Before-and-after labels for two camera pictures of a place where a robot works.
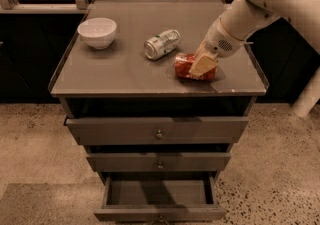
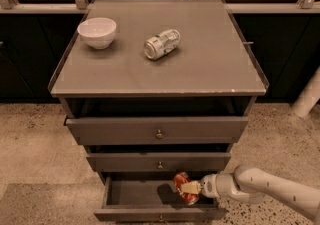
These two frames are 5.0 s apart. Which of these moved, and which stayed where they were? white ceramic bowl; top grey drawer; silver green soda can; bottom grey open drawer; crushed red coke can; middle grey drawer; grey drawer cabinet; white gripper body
Moved: crushed red coke can; white gripper body
Stayed: top grey drawer; grey drawer cabinet; middle grey drawer; white ceramic bowl; silver green soda can; bottom grey open drawer
